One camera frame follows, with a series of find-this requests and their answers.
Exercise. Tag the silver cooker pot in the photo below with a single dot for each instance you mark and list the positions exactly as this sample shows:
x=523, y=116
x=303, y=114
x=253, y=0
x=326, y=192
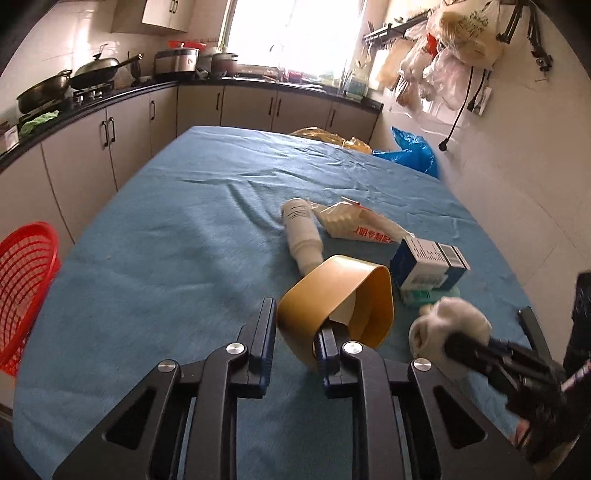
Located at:
x=175, y=62

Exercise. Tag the red lid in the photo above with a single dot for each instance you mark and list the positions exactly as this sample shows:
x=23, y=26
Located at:
x=184, y=45

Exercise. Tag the green cloth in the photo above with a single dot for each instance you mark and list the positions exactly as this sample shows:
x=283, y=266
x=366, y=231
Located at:
x=39, y=121

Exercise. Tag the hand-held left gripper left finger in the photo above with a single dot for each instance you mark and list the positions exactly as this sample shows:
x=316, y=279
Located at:
x=264, y=374

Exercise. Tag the translucent plastic bottle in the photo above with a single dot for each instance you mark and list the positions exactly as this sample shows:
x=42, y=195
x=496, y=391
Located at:
x=300, y=230

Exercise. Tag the white green container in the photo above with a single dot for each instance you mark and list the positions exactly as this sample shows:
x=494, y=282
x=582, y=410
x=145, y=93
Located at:
x=355, y=87

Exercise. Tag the bright window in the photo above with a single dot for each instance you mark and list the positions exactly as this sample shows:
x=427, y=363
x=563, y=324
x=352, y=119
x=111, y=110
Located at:
x=295, y=32

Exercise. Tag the black wok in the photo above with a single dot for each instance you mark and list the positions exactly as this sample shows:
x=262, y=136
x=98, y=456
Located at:
x=44, y=90

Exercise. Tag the white medicine box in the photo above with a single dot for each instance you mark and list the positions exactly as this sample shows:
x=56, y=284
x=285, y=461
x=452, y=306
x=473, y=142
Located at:
x=425, y=263

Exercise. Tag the black kitchen countertop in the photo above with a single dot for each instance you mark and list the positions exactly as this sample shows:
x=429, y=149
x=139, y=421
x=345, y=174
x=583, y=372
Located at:
x=138, y=87

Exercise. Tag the grey base cabinets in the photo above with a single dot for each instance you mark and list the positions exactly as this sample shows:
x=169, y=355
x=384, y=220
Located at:
x=129, y=124

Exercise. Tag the white wall socket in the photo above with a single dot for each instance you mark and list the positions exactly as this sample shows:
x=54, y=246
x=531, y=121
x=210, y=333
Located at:
x=482, y=101

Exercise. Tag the gas stove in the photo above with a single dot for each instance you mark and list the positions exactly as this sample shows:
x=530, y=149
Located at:
x=92, y=94

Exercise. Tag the small wall cabinet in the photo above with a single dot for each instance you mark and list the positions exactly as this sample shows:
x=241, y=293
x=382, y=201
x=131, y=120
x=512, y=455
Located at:
x=166, y=14

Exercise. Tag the bunch of hanging plastic bags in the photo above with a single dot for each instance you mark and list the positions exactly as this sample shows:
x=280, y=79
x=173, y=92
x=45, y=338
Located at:
x=461, y=32

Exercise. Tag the blue plastic bag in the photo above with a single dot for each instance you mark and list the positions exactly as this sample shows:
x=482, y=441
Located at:
x=415, y=152

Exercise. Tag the beige plastic bag red print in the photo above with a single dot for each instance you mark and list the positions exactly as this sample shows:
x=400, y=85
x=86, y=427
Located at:
x=351, y=221

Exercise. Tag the blue tablecloth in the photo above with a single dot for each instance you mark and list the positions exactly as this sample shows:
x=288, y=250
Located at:
x=184, y=254

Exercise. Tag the black tripod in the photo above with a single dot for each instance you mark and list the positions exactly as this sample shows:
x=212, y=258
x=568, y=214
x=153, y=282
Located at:
x=538, y=41

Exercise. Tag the yellow plastic bag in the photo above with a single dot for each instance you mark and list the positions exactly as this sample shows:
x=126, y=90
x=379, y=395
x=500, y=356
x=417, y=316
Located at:
x=323, y=137

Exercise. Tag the red plastic basket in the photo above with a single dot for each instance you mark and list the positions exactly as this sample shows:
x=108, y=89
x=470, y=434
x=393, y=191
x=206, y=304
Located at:
x=18, y=295

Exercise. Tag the small white box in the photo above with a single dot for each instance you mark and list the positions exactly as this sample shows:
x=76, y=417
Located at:
x=9, y=138

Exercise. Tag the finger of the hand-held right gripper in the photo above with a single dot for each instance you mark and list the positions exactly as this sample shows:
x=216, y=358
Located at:
x=533, y=332
x=466, y=350

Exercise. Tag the small steel pot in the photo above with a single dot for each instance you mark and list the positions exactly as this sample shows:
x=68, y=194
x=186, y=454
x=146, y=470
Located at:
x=225, y=64

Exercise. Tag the teal tissue packet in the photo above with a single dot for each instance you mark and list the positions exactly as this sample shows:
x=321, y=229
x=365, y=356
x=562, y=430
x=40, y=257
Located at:
x=415, y=295

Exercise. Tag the white cloth ball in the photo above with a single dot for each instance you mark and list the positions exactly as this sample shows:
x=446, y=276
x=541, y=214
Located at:
x=443, y=318

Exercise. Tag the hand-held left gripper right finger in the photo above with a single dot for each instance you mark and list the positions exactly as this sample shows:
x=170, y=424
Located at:
x=325, y=369

